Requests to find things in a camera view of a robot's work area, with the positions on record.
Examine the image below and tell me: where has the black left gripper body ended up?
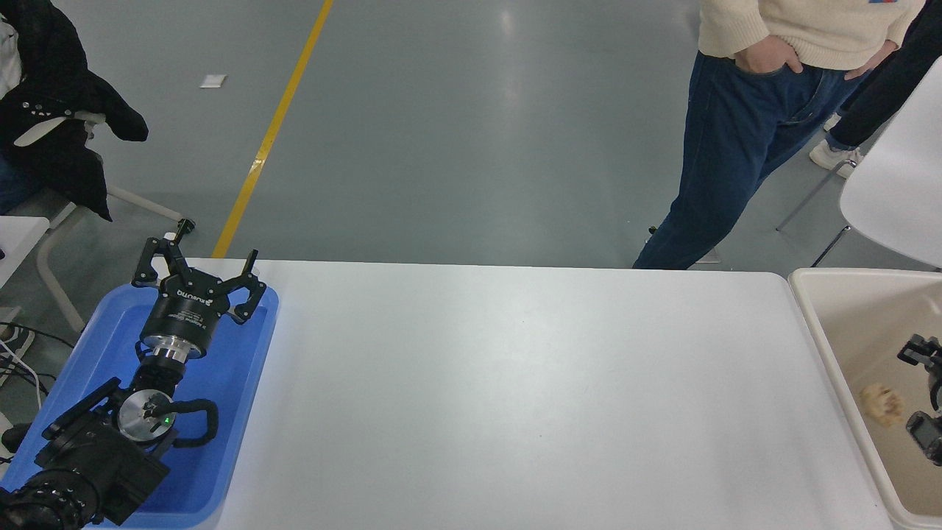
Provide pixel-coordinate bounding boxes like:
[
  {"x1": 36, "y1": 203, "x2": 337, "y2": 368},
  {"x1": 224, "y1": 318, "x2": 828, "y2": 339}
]
[{"x1": 140, "y1": 268, "x2": 230, "y2": 347}]

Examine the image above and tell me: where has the tan paper ball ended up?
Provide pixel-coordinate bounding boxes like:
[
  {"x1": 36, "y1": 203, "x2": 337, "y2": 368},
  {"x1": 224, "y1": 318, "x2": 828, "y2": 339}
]
[{"x1": 860, "y1": 383, "x2": 907, "y2": 428}]

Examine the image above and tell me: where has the person's left hand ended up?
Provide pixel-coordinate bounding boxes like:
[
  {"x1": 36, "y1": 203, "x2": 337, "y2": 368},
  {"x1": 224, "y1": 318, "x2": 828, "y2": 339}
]
[{"x1": 843, "y1": 40, "x2": 901, "y2": 81}]

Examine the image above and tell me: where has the person's right hand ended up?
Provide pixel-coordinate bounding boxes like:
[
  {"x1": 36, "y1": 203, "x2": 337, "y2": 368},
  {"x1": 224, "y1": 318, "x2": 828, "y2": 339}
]
[{"x1": 733, "y1": 35, "x2": 805, "y2": 76}]

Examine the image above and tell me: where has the large pale bin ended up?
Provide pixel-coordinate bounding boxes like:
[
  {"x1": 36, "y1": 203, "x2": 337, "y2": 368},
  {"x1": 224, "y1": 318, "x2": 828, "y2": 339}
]
[{"x1": 787, "y1": 267, "x2": 942, "y2": 530}]

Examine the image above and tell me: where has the blue plastic tray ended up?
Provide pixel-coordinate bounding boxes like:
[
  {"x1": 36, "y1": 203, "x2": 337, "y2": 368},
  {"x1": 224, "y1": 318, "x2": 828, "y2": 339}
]
[{"x1": 0, "y1": 283, "x2": 280, "y2": 530}]

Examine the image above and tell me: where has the white curved chair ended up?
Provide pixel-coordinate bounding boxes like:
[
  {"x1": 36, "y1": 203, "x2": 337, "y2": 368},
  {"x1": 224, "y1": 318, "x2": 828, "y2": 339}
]
[{"x1": 776, "y1": 56, "x2": 942, "y2": 269}]

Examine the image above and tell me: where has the person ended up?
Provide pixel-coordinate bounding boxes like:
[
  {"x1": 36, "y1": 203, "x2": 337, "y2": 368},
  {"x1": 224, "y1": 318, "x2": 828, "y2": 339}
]
[
  {"x1": 810, "y1": 0, "x2": 942, "y2": 180},
  {"x1": 631, "y1": 0, "x2": 927, "y2": 270},
  {"x1": 0, "y1": 0, "x2": 149, "y2": 222}
]

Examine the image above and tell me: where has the black cable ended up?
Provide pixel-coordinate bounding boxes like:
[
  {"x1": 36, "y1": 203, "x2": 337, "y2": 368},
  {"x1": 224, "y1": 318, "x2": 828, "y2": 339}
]
[{"x1": 0, "y1": 321, "x2": 58, "y2": 350}]

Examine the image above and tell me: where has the white cable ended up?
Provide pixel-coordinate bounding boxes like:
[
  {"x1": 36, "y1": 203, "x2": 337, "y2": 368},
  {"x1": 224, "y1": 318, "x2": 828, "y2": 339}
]
[{"x1": 0, "y1": 339, "x2": 45, "y2": 410}]

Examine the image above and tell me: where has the white tube-frame chair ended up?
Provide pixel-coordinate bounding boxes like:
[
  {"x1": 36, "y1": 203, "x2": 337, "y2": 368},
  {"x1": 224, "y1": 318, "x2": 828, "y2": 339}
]
[{"x1": 13, "y1": 109, "x2": 196, "y2": 333}]

